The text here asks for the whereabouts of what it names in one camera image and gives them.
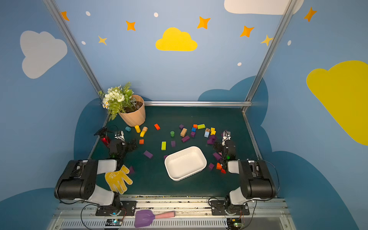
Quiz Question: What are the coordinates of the purple brick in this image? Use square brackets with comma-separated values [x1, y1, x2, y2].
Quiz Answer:
[143, 150, 153, 159]
[213, 152, 222, 161]
[182, 136, 190, 143]

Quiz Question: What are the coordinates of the purple arch block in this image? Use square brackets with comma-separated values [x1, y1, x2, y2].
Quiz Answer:
[207, 135, 217, 145]

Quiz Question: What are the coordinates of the lime green flat brick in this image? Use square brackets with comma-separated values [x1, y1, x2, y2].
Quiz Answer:
[197, 124, 206, 129]

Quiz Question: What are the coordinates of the yellow notched block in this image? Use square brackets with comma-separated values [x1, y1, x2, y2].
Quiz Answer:
[210, 127, 216, 136]

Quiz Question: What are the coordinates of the red spray bottle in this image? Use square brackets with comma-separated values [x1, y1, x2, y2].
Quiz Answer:
[94, 126, 111, 148]

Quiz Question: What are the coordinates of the white plastic storage bin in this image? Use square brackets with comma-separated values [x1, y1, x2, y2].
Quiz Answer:
[164, 146, 207, 182]

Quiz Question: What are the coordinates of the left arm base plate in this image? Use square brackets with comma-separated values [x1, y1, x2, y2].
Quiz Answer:
[95, 200, 137, 217]

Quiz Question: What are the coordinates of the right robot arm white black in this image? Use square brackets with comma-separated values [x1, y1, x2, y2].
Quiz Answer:
[214, 130, 279, 208]

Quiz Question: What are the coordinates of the yellow work glove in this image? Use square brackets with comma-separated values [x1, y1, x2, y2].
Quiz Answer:
[105, 165, 133, 195]

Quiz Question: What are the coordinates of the yellow cylinder block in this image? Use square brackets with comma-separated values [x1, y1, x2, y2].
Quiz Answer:
[135, 125, 141, 133]

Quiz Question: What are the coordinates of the purple toy shovel pink handle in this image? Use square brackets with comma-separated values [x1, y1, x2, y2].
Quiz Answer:
[134, 210, 175, 228]

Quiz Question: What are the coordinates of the tan wooden brick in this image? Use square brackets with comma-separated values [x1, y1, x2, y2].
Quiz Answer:
[180, 128, 187, 137]

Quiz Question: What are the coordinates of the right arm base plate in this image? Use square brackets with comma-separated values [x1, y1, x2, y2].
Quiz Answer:
[209, 199, 250, 216]

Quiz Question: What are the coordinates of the potted plant terracotta pot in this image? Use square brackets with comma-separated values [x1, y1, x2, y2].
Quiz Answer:
[98, 82, 146, 127]

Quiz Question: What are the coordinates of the lime green tall brick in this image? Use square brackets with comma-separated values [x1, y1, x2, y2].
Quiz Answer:
[161, 141, 167, 150]

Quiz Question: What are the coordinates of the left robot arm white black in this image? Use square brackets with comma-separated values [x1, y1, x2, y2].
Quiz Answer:
[54, 131, 137, 208]

